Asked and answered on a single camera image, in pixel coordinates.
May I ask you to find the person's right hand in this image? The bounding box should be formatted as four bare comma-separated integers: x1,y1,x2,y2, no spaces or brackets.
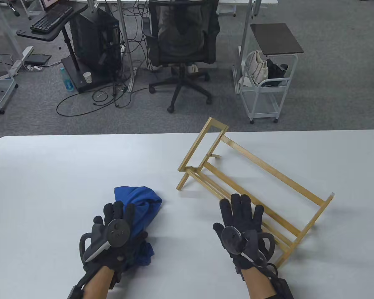
213,194,276,282

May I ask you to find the person's left hand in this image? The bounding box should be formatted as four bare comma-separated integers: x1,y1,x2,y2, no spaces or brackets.
81,201,149,282

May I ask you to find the blue t-shirt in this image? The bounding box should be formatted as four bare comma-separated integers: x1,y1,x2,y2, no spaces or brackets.
114,186,162,267

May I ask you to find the wooden book rack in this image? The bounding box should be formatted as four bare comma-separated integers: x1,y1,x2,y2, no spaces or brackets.
176,117,335,269

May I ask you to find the person's left forearm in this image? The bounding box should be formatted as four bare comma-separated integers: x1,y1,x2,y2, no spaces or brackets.
80,266,116,299

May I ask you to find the person's right forearm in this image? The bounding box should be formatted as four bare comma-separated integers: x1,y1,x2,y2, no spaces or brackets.
242,267,278,299

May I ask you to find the grey left hand controller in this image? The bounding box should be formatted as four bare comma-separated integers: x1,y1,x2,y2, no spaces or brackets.
79,219,131,264

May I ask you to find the dark right hand controller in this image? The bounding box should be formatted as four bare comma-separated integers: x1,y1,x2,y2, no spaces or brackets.
221,226,275,269

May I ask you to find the white rolling cart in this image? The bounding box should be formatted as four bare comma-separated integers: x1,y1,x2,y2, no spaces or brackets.
238,47,299,124

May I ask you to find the blue water bottle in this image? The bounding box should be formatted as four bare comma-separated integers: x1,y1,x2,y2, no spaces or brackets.
60,67,75,92

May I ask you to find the black bag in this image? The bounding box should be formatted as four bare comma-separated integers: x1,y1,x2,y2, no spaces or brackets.
262,59,290,88

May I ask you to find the white quilted handbag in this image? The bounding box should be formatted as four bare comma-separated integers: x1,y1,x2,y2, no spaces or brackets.
245,50,269,87

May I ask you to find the black mesh office chair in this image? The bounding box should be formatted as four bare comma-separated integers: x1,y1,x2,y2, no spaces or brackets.
142,0,220,113

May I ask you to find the black flat floor box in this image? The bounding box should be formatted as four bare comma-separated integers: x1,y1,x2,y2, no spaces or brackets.
27,54,52,66

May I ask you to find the black computer tower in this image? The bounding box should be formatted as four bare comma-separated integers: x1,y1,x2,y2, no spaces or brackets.
69,8,122,84

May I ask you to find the white desk foot bar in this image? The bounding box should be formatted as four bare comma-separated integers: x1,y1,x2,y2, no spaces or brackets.
0,46,35,80

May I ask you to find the dark brown tabletop board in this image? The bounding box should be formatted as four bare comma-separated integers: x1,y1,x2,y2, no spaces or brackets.
250,23,304,57

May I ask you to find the black rolling keyboard stand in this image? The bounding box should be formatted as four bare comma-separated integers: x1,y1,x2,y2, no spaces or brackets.
16,0,117,94

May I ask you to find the black keyboard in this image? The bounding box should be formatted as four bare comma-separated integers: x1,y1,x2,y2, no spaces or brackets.
30,6,74,33

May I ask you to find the black forearm strap box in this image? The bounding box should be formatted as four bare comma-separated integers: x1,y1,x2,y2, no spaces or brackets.
267,263,295,299
66,284,85,299

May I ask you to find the black floor cable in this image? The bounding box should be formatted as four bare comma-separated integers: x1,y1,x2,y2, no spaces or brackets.
56,83,151,117

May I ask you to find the white wire cart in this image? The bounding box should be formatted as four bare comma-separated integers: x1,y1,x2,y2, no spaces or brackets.
0,45,19,115

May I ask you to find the black hanging cable bundle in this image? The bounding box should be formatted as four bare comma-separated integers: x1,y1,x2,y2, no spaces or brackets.
121,0,151,73

